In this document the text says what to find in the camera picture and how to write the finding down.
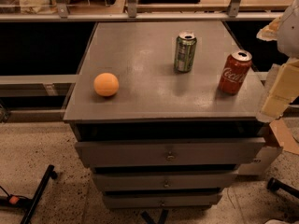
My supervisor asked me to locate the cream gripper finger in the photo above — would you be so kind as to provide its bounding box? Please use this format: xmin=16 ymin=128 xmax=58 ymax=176
xmin=256 ymin=59 xmax=299 ymax=123
xmin=256 ymin=17 xmax=281 ymax=41

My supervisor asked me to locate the red coke can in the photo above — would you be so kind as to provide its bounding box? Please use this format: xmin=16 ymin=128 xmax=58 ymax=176
xmin=218 ymin=49 xmax=252 ymax=95

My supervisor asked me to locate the green soda can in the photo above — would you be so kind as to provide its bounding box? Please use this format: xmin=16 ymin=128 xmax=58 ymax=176
xmin=174 ymin=31 xmax=197 ymax=73

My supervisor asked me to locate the cardboard piece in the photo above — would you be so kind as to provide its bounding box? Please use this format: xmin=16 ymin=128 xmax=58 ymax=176
xmin=270 ymin=119 xmax=299 ymax=155

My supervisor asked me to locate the top grey drawer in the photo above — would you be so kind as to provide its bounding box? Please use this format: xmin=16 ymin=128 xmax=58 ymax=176
xmin=75 ymin=138 xmax=264 ymax=167

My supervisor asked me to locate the grey drawer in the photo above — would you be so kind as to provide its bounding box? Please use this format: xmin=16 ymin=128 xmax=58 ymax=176
xmin=75 ymin=138 xmax=264 ymax=167
xmin=93 ymin=171 xmax=237 ymax=191
xmin=103 ymin=193 xmax=222 ymax=209

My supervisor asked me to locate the black caster leg right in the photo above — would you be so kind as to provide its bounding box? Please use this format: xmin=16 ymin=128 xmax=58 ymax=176
xmin=266 ymin=177 xmax=299 ymax=198

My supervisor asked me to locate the middle grey drawer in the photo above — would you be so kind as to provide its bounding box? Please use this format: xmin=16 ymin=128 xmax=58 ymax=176
xmin=93 ymin=171 xmax=237 ymax=191

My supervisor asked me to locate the grey drawer cabinet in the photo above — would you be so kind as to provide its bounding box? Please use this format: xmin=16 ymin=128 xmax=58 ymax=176
xmin=64 ymin=21 xmax=276 ymax=196

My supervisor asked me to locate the orange fruit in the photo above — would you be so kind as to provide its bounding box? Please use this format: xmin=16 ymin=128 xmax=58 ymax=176
xmin=93 ymin=73 xmax=119 ymax=97

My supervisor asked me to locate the bottom grey drawer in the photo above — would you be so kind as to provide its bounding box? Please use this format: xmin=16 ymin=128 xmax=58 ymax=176
xmin=103 ymin=193 xmax=222 ymax=209

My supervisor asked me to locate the black stand leg left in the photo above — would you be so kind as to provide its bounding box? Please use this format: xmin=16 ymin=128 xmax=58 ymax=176
xmin=0 ymin=164 xmax=59 ymax=224

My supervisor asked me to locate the metal shelf rail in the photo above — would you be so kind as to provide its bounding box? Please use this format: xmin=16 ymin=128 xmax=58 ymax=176
xmin=0 ymin=0 xmax=294 ymax=22

